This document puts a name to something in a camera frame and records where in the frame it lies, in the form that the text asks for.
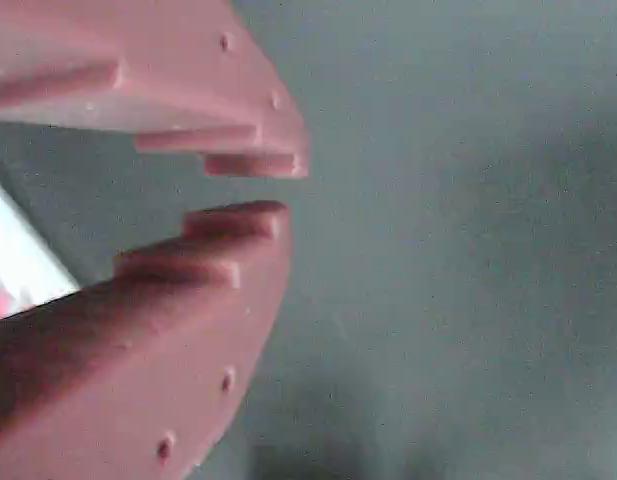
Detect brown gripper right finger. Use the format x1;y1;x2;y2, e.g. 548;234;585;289
0;0;311;179

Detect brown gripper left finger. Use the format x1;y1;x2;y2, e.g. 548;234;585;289
0;199;293;480

